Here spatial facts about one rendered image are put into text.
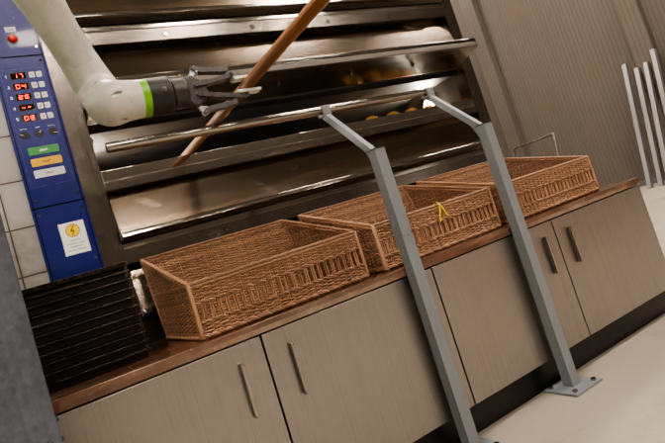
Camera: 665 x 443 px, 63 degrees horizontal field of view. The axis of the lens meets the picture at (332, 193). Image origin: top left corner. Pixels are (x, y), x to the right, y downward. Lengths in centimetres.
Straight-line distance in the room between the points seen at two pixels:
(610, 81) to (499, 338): 794
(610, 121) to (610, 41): 123
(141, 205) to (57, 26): 78
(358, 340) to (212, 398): 44
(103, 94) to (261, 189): 93
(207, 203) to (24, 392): 133
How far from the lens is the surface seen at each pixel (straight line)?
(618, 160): 972
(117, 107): 133
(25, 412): 80
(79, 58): 144
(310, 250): 159
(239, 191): 207
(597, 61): 970
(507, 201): 197
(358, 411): 161
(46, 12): 142
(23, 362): 80
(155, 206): 199
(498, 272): 194
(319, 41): 248
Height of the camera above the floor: 74
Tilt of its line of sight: 4 degrees up
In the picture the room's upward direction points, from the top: 18 degrees counter-clockwise
